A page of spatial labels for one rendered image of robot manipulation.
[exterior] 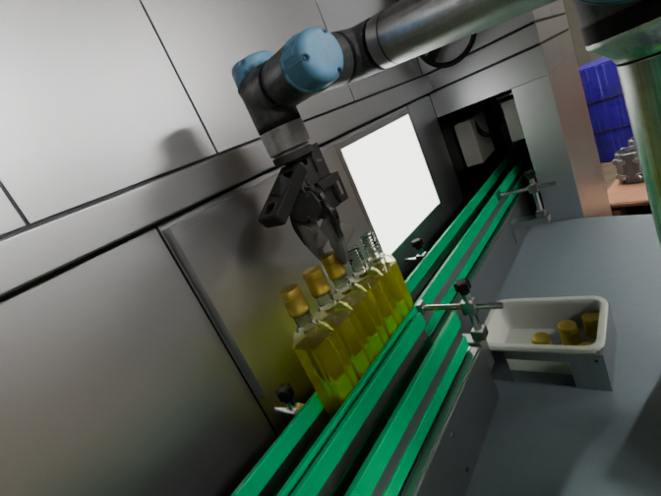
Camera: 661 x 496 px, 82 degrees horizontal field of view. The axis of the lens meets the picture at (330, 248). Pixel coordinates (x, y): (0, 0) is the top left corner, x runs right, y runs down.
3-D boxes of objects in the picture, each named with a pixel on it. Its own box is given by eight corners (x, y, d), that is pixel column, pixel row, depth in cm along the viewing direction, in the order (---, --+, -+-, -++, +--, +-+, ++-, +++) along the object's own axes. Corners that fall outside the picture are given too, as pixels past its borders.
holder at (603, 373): (484, 330, 98) (474, 304, 96) (616, 332, 79) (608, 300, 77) (462, 376, 86) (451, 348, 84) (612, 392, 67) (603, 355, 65)
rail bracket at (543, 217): (513, 238, 130) (494, 177, 124) (570, 230, 119) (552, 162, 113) (510, 245, 127) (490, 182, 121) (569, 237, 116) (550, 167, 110)
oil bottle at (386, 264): (404, 333, 87) (370, 251, 82) (427, 333, 84) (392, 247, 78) (394, 349, 83) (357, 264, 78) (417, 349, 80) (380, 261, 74)
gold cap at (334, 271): (335, 271, 71) (327, 250, 70) (350, 269, 69) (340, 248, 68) (326, 280, 69) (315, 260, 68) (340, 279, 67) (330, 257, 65)
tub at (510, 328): (505, 329, 94) (495, 298, 92) (617, 330, 79) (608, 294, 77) (485, 377, 82) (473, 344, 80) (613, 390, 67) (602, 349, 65)
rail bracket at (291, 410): (301, 432, 72) (270, 376, 69) (328, 440, 67) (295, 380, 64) (287, 450, 69) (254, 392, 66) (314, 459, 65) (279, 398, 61)
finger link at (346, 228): (370, 247, 69) (344, 203, 68) (354, 263, 65) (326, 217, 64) (358, 251, 71) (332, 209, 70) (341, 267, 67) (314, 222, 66)
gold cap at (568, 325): (582, 337, 79) (577, 319, 78) (580, 347, 77) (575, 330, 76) (563, 336, 82) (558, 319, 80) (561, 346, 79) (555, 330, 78)
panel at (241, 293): (435, 206, 133) (400, 111, 124) (443, 205, 131) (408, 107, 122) (256, 395, 71) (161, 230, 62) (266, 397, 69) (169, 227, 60)
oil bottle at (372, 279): (393, 349, 83) (356, 265, 78) (417, 350, 79) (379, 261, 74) (383, 367, 79) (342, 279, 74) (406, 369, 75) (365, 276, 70)
